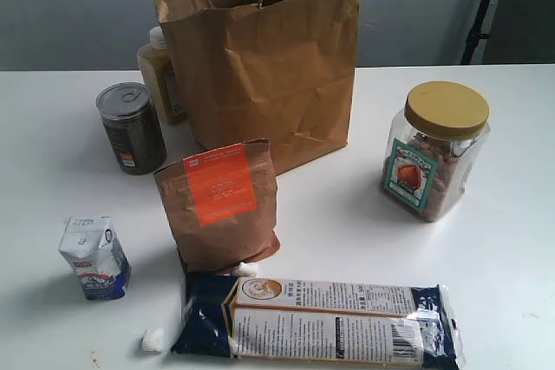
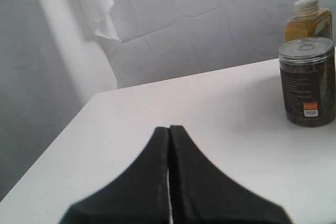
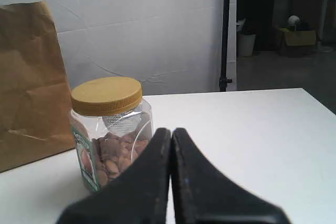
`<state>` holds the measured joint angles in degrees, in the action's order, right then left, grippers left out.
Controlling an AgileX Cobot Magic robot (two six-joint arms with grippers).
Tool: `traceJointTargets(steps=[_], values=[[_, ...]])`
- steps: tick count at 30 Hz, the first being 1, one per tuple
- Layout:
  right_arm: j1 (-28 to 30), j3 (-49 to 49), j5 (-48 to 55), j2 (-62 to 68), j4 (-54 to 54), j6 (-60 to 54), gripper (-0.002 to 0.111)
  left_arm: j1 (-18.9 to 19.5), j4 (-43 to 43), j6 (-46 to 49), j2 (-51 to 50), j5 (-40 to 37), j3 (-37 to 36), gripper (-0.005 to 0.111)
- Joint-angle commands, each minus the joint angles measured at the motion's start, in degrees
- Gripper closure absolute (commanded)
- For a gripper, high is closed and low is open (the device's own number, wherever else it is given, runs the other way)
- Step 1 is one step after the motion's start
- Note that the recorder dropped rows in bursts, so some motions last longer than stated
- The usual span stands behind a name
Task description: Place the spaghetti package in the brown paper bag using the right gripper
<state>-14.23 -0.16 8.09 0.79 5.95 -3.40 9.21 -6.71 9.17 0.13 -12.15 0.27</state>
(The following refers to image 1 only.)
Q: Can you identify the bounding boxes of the brown pouch with orange label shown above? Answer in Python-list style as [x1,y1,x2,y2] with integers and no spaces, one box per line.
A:
[153,139,280,274]

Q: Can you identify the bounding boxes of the long blue noodle package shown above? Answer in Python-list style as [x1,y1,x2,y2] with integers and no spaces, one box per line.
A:
[171,274,463,369]

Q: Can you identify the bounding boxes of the small white blue milk carton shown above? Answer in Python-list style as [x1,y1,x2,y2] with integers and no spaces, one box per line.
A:
[58,216,131,301]

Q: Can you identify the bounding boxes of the brown paper shopping bag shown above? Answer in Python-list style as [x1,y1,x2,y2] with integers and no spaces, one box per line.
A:
[154,0,361,173]

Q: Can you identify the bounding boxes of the dark can with pull-tab lid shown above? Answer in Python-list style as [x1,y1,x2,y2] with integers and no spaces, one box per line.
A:
[95,82,167,175]

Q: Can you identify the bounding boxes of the yellow juice bottle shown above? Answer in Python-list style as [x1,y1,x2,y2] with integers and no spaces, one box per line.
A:
[136,26,186,125]

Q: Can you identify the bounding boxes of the clear nut jar yellow lid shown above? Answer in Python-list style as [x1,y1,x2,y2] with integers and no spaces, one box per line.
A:
[381,81,490,222]

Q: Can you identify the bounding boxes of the white foam peanut near pouch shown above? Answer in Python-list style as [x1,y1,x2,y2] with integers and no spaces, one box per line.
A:
[231,262,259,277]

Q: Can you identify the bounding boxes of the white foam peanut front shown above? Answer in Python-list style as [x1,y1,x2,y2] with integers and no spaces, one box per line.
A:
[141,328,166,354]

